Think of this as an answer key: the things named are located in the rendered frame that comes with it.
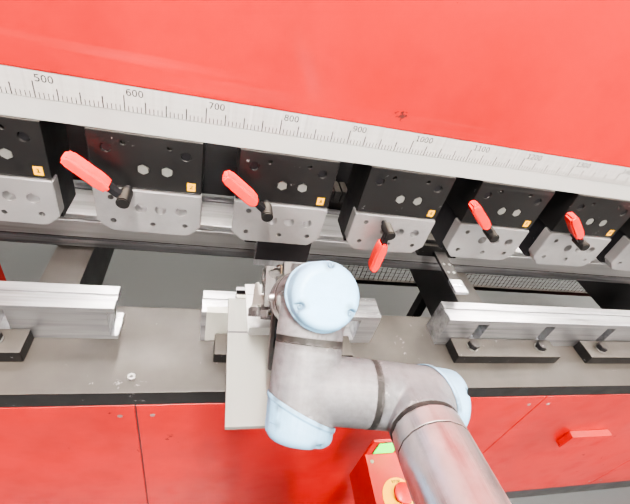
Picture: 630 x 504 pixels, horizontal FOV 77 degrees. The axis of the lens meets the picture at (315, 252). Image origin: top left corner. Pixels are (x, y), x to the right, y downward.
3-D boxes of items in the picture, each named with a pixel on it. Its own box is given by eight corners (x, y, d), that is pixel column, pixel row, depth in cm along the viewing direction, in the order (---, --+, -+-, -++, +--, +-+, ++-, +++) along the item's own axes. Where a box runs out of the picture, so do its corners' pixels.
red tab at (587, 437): (559, 447, 123) (573, 437, 118) (555, 441, 124) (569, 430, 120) (597, 445, 126) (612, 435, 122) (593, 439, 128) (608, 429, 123)
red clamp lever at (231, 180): (228, 175, 54) (275, 217, 60) (229, 160, 57) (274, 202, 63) (219, 183, 54) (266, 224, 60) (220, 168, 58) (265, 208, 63)
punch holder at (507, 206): (442, 256, 76) (484, 182, 66) (427, 228, 83) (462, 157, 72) (508, 261, 80) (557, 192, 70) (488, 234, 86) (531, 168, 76)
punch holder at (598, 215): (528, 263, 81) (580, 195, 71) (508, 236, 88) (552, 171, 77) (587, 267, 85) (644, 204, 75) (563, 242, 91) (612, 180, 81)
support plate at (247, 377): (224, 430, 61) (224, 427, 60) (228, 301, 80) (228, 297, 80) (336, 425, 65) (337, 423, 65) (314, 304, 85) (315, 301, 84)
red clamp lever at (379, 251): (369, 274, 71) (387, 232, 65) (364, 259, 74) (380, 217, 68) (378, 275, 71) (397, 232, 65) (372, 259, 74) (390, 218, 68)
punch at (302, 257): (253, 267, 76) (259, 229, 70) (252, 260, 78) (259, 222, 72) (303, 271, 79) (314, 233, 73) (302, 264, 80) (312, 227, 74)
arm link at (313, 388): (373, 458, 40) (383, 347, 42) (262, 450, 38) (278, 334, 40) (352, 435, 48) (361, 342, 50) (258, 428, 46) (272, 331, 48)
